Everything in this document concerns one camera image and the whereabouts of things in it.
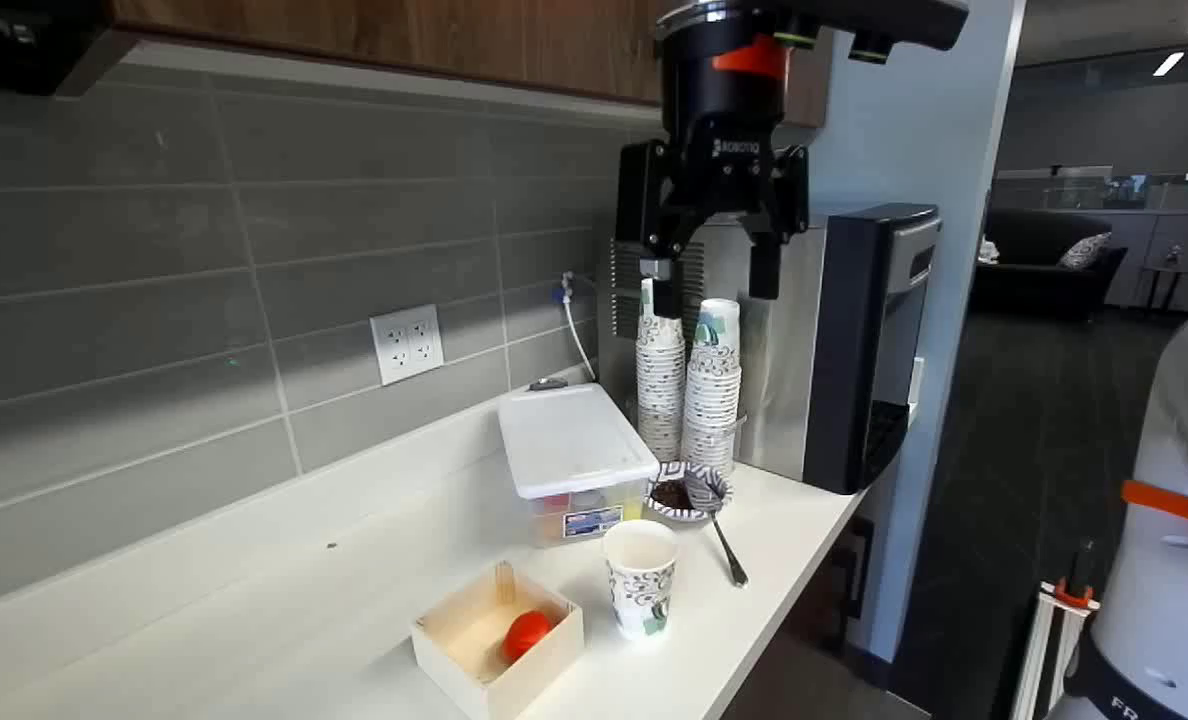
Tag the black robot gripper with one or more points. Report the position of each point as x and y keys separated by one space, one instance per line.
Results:
x=673 y=186

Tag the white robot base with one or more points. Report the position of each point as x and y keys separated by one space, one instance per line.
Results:
x=1122 y=655

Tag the black robot arm with orange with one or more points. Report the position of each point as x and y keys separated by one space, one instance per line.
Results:
x=727 y=83

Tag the right paper cup stack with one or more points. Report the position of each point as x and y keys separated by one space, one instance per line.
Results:
x=715 y=385

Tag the paper cup stack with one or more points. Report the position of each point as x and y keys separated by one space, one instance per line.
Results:
x=658 y=373
x=715 y=385

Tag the left paper cup stack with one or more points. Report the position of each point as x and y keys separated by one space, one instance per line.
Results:
x=658 y=373

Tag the black water dispenser machine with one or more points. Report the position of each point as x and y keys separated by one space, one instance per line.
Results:
x=879 y=271

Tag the patterned bowl with chocolate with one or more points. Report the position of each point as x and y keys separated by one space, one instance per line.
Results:
x=686 y=493

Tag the clear plastic container white lid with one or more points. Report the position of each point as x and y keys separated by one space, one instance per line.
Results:
x=574 y=461

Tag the patterned paper cup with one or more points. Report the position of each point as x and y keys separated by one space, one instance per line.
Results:
x=642 y=569

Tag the dark sofa with pillow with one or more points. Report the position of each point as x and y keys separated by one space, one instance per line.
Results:
x=1046 y=264

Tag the red ball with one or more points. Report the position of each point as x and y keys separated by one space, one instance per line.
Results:
x=524 y=634

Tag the small wooden box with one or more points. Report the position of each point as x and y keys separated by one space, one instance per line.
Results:
x=460 y=643

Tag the white wall outlet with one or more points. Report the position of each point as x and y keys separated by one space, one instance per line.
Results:
x=407 y=341

